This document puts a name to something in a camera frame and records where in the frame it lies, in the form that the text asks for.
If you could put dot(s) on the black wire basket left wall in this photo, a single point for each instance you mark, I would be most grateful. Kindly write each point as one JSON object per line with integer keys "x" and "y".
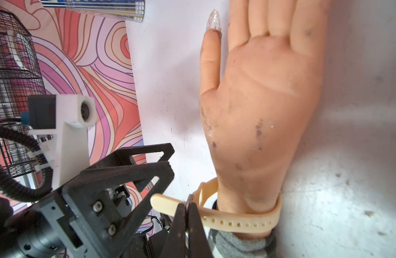
{"x": 20, "y": 77}

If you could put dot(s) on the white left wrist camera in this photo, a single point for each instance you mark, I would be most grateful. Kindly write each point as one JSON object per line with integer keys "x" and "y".
{"x": 66, "y": 118}

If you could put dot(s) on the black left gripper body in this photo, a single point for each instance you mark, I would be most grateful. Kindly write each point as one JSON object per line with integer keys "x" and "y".
{"x": 41, "y": 231}

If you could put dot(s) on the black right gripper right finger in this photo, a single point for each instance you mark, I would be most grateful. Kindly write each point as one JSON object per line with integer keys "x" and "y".
{"x": 198, "y": 246}

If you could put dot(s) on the mannequin hand with glitter nails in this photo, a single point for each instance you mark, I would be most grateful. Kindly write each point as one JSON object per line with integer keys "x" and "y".
{"x": 255, "y": 112}

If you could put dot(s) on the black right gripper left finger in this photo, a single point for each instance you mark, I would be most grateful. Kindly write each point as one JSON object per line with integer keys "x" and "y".
{"x": 175, "y": 245}

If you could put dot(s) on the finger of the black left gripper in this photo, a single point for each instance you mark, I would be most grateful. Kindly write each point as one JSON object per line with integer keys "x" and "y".
{"x": 124, "y": 156}
{"x": 130, "y": 200}

